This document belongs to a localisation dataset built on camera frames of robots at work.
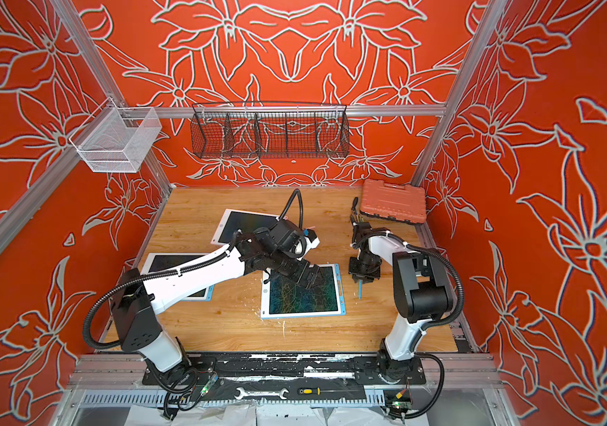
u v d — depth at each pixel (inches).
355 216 43.3
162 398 27.4
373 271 30.6
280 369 29.2
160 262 37.4
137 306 16.5
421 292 18.7
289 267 25.4
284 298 33.8
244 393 27.4
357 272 32.6
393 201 42.4
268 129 39.5
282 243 23.5
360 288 34.7
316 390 27.5
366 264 31.0
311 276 25.8
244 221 42.6
